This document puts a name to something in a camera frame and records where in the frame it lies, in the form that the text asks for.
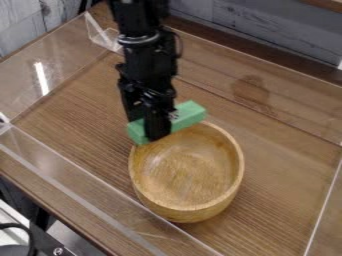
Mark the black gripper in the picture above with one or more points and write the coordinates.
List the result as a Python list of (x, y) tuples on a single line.
[(147, 72)]

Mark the green foam block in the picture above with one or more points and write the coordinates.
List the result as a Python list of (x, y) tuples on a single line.
[(188, 114)]

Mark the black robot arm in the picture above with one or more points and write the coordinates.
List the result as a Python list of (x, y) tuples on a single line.
[(138, 17)]

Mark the brown wooden bowl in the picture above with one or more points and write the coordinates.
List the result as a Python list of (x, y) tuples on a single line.
[(187, 175)]

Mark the black metal bracket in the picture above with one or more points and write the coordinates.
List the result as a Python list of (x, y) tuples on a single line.
[(47, 244)]

